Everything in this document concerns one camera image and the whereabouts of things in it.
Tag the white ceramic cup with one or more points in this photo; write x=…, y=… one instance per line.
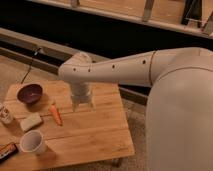
x=33, y=142

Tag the orange toy carrot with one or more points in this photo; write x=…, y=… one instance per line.
x=55, y=114

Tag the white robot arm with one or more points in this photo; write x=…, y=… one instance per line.
x=179, y=112

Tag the dark purple bowl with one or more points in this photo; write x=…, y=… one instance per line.
x=30, y=94

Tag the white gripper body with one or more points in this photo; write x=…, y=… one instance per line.
x=80, y=92

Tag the wooden table board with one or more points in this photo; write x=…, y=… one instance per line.
x=86, y=135

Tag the beige sponge block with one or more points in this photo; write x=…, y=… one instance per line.
x=30, y=122

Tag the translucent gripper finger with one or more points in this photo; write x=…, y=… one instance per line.
x=74, y=106
x=90, y=104

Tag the black orange box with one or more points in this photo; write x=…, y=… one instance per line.
x=7, y=151

